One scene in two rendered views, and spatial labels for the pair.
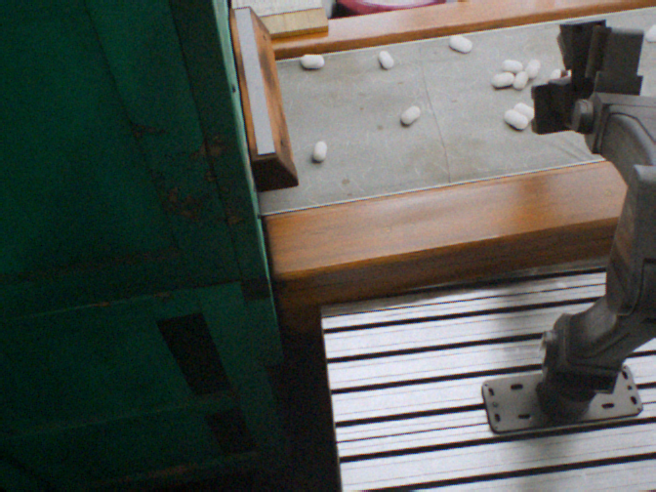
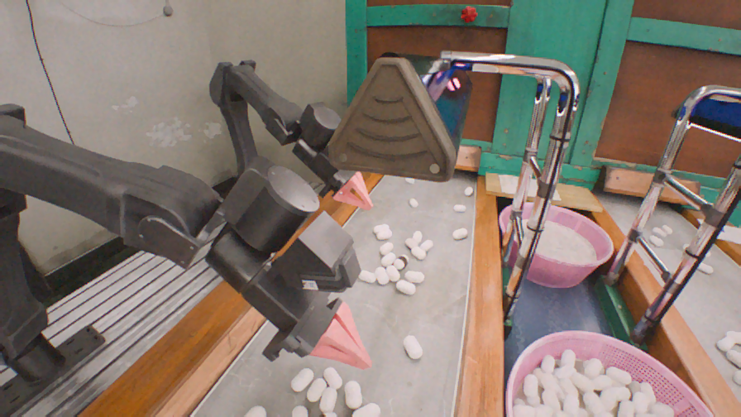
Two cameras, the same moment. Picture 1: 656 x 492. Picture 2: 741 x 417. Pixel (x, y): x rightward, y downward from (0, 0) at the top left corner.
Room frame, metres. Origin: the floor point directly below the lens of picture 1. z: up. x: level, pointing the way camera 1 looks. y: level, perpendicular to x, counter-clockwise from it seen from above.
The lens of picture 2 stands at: (0.99, -0.77, 1.11)
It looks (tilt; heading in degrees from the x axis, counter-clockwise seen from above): 29 degrees down; 119
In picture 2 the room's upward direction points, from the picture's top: straight up
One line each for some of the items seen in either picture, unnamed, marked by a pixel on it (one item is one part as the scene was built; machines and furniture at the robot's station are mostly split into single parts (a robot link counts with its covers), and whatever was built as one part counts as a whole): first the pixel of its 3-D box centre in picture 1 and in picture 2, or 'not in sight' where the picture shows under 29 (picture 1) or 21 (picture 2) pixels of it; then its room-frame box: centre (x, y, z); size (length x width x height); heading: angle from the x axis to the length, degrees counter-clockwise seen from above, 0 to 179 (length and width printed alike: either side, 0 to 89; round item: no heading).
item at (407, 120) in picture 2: not in sight; (444, 83); (0.87, -0.32, 1.08); 0.62 x 0.08 x 0.07; 99
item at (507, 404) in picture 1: (567, 388); not in sight; (0.33, -0.28, 0.71); 0.20 x 0.07 x 0.08; 96
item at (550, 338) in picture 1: (578, 360); not in sight; (0.34, -0.28, 0.77); 0.09 x 0.06 x 0.06; 82
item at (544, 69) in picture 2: not in sight; (480, 197); (0.95, -0.31, 0.90); 0.20 x 0.19 x 0.45; 99
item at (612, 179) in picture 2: not in sight; (649, 184); (1.41, 0.22, 0.83); 0.30 x 0.06 x 0.07; 9
